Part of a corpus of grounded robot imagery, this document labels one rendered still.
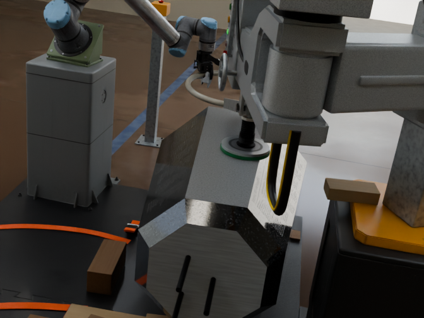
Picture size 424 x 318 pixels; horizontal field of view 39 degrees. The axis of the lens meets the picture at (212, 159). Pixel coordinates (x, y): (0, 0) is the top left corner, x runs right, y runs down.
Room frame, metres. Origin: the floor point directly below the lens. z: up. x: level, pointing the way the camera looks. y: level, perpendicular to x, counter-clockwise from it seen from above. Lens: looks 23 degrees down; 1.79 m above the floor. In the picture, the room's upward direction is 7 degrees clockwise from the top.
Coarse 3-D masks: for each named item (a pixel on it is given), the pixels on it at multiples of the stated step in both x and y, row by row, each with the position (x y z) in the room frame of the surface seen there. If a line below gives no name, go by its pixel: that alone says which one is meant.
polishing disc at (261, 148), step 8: (232, 136) 2.49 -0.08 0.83; (224, 144) 2.38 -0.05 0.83; (232, 144) 2.39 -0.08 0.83; (256, 144) 2.43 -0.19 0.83; (264, 144) 2.44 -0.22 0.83; (232, 152) 2.32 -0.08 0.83; (240, 152) 2.32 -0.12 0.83; (248, 152) 2.33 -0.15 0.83; (256, 152) 2.34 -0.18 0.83; (264, 152) 2.35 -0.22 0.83
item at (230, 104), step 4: (224, 100) 2.80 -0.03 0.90; (228, 100) 2.66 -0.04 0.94; (232, 100) 2.55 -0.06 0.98; (236, 100) 2.44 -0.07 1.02; (224, 104) 2.79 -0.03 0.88; (228, 104) 2.64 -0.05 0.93; (232, 104) 2.53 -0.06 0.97; (236, 104) 2.43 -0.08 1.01; (244, 104) 2.23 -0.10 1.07; (224, 108) 2.78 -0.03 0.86; (228, 108) 2.63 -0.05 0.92; (232, 108) 2.52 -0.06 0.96; (236, 108) 2.20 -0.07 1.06; (244, 108) 2.19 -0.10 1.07; (244, 112) 2.21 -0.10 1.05; (248, 112) 2.17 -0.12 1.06
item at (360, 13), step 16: (272, 0) 1.67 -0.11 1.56; (288, 0) 1.57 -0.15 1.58; (304, 0) 1.58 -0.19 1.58; (320, 0) 1.59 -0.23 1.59; (336, 0) 1.59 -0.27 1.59; (352, 0) 1.60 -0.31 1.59; (368, 0) 1.60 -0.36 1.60; (288, 16) 1.68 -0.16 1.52; (304, 16) 1.66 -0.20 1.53; (320, 16) 1.66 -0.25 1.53; (336, 16) 1.69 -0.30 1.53; (352, 16) 1.60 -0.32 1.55; (368, 16) 1.60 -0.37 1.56
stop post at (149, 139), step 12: (168, 12) 4.33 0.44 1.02; (156, 36) 4.29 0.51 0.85; (156, 48) 4.29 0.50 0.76; (156, 60) 4.28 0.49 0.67; (156, 72) 4.28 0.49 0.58; (156, 84) 4.28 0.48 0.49; (156, 96) 4.28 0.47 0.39; (156, 108) 4.28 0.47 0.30; (156, 120) 4.31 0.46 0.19; (156, 132) 4.35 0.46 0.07; (144, 144) 4.23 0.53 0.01; (156, 144) 4.24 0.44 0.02
